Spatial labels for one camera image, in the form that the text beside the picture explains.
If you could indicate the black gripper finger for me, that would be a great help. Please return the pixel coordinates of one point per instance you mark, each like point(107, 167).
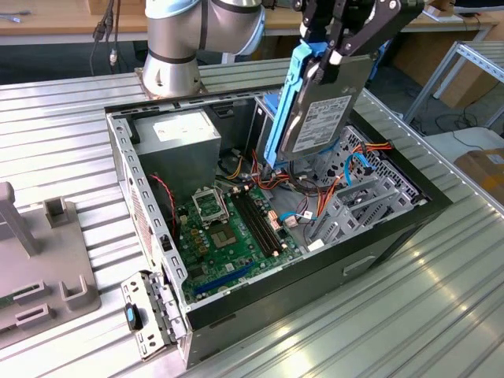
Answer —
point(338, 15)
point(378, 19)

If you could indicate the hard disk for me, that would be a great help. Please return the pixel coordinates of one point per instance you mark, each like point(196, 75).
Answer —
point(315, 118)

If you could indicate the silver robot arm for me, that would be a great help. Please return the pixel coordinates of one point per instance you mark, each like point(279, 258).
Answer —
point(169, 39)

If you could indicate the grey disk bay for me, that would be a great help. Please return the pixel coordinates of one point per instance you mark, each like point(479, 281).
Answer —
point(348, 222)

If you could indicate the wooden desk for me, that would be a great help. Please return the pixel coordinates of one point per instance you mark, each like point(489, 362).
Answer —
point(279, 24)
point(59, 23)

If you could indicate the small cardboard box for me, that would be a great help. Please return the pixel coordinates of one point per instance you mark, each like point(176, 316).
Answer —
point(441, 13)

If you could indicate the plain cardboard box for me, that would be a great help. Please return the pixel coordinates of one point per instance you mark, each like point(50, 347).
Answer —
point(464, 86)

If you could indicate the blue plastic drive latch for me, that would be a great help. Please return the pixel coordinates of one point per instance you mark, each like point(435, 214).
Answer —
point(271, 103)

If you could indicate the grey metal drive cage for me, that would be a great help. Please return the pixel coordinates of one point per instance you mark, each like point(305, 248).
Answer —
point(260, 130)

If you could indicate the white side table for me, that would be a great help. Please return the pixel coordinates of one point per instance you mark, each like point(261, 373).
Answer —
point(484, 138)

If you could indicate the cardboard box with label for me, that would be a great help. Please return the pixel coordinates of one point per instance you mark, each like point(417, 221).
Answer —
point(484, 177)

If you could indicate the wooden box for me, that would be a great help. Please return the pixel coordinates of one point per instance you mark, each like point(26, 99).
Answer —
point(126, 6)

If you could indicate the silver power supply unit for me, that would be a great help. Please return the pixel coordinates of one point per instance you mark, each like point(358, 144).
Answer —
point(177, 157)

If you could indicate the black RAM slot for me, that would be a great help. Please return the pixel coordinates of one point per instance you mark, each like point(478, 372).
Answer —
point(255, 224)
point(263, 218)

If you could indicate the white tag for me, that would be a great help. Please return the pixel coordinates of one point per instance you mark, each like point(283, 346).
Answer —
point(315, 246)

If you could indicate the CPU socket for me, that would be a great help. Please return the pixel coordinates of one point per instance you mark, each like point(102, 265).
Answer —
point(223, 236)

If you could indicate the green motherboard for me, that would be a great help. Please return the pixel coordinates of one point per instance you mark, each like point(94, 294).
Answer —
point(236, 262)

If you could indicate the black PC case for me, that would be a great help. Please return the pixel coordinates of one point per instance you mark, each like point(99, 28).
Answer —
point(315, 283)

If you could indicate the blue expansion slot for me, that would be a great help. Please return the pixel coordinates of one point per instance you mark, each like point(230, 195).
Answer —
point(224, 279)

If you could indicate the grey part rack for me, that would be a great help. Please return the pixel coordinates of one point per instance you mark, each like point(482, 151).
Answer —
point(51, 252)

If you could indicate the green RAM stick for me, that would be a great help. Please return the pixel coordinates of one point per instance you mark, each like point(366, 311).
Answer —
point(6, 302)

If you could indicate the aluminium frame shelf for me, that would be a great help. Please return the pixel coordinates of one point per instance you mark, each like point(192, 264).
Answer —
point(482, 59)

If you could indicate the silver slot bracket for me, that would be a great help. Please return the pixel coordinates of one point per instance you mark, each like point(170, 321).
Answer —
point(136, 287)

